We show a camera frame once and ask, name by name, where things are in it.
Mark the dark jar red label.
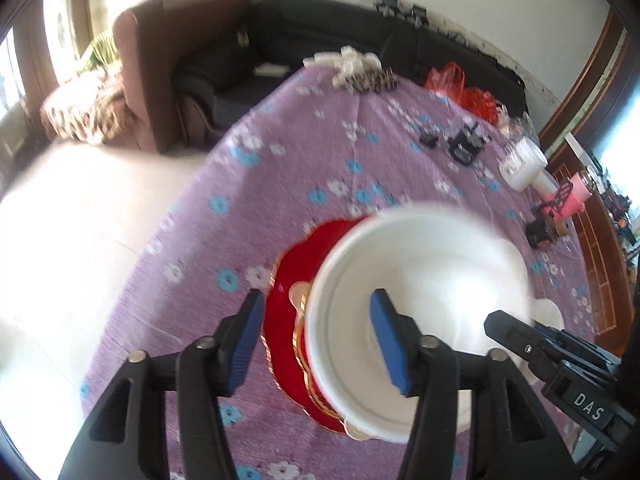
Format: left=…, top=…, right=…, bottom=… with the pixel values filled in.
left=525, top=214, right=570, bottom=249

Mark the purple floral tablecloth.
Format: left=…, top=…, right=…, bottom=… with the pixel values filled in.
left=80, top=67, right=596, bottom=479

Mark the white plastic canister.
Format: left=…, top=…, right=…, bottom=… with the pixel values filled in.
left=498, top=136, right=548, bottom=193

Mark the black sofa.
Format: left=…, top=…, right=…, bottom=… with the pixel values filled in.
left=172, top=0, right=528, bottom=130

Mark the small black round device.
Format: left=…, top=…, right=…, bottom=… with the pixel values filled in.
left=448, top=122, right=487, bottom=167

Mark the brown patterned blanket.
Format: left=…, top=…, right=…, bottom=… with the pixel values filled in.
left=40, top=62, right=134, bottom=145

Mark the black phone stand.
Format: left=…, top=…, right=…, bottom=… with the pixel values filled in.
left=533, top=179, right=573, bottom=221

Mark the small black clip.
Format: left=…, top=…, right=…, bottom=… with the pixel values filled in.
left=419, top=132, right=438, bottom=150

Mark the red plastic bag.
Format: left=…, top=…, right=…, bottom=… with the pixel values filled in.
left=424, top=62, right=498, bottom=126

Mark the pink knit covered bottle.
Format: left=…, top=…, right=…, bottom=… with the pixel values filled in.
left=562, top=170, right=596, bottom=219

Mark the large white foam bowl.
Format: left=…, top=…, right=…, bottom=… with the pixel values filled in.
left=304, top=204, right=530, bottom=443

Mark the maroon armchair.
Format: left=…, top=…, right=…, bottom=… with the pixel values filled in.
left=112, top=0, right=252, bottom=154

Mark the red scalloped plate gold rim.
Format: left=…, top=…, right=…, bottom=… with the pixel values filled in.
left=262, top=218, right=360, bottom=434

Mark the leopard print pouch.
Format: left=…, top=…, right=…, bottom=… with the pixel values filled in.
left=345, top=68, right=399, bottom=94

